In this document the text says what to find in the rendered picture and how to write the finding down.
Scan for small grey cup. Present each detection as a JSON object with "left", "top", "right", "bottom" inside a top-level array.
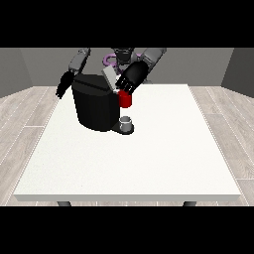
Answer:
[{"left": 119, "top": 115, "right": 134, "bottom": 132}]

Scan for pale grey machine lid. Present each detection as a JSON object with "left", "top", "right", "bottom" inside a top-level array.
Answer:
[{"left": 101, "top": 65, "right": 121, "bottom": 93}]

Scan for grey robot trunk, purple rings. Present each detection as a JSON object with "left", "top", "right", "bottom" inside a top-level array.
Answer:
[{"left": 102, "top": 48, "right": 141, "bottom": 75}]

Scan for black coffee machine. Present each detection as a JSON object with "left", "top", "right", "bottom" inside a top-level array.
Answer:
[{"left": 70, "top": 72, "right": 135, "bottom": 135}]

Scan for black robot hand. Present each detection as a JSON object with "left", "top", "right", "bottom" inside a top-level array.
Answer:
[
  {"left": 55, "top": 69, "right": 75, "bottom": 100},
  {"left": 115, "top": 60, "right": 150, "bottom": 95}
]

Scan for red pod holder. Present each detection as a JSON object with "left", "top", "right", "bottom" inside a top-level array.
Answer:
[{"left": 117, "top": 89, "right": 133, "bottom": 109}]

